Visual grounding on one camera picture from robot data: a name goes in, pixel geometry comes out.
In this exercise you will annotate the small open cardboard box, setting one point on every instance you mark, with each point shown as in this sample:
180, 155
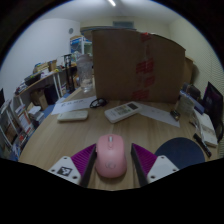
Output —
189, 70

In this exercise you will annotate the round dark blue mouse pad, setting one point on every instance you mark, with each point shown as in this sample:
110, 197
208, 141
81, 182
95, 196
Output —
181, 151

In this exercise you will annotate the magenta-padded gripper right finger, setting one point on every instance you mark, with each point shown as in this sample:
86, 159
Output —
146, 160

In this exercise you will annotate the white paperback book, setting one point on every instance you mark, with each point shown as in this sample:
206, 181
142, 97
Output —
207, 128

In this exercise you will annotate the ceiling light strip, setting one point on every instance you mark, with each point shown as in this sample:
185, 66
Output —
111, 2

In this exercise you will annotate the cluttered white side desk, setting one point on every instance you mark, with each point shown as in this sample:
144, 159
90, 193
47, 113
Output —
43, 78

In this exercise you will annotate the pink computer mouse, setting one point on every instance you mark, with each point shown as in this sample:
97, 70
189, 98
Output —
110, 156

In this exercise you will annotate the clear plastic water bottle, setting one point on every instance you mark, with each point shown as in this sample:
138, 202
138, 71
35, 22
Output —
85, 73

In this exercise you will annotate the white remote control with display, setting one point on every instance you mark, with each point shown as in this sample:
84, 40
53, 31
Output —
122, 112

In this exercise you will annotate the bookshelf unit with books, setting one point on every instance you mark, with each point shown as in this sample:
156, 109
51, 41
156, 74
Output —
16, 123

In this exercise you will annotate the wall air vent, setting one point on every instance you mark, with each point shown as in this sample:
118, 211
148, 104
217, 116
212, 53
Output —
123, 24

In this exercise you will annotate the large cardboard box with red tape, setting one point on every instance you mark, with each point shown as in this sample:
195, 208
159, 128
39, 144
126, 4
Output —
120, 66

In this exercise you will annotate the black marker pen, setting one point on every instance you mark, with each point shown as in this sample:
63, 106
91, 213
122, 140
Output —
202, 145

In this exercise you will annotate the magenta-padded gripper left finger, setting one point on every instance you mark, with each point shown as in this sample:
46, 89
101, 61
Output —
81, 160

